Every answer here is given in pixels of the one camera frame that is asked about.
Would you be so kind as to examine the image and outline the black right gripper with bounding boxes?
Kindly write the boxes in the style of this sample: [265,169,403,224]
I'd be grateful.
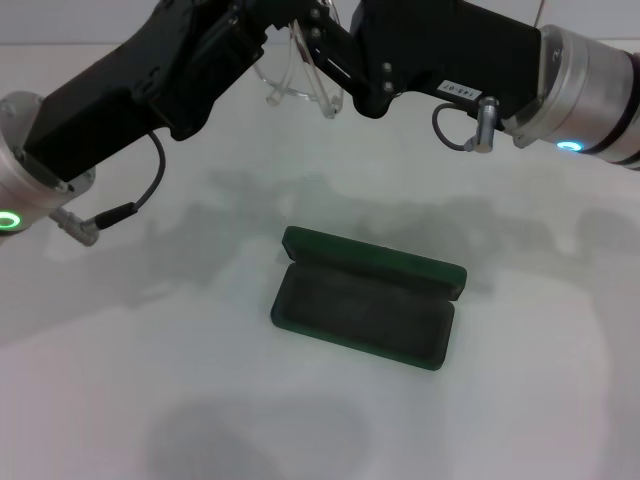
[299,0,544,120]

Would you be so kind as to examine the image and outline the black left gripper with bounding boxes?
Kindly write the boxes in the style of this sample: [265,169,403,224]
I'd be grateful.
[22,0,311,184]

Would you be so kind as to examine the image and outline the clear white glasses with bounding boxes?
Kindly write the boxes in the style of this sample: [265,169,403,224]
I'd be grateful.
[252,0,346,121]

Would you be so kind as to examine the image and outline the green glasses case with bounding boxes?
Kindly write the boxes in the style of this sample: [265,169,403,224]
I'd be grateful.
[269,224,469,372]

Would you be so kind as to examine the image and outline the grey right gripper cable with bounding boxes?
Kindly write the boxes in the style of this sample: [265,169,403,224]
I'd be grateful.
[432,95,531,153]

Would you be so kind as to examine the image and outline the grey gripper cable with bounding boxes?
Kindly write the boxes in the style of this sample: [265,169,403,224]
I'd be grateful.
[432,95,531,153]
[52,130,167,246]

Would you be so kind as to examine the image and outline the grey left gripper cable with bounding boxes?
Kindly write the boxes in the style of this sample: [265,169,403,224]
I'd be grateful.
[52,130,167,246]

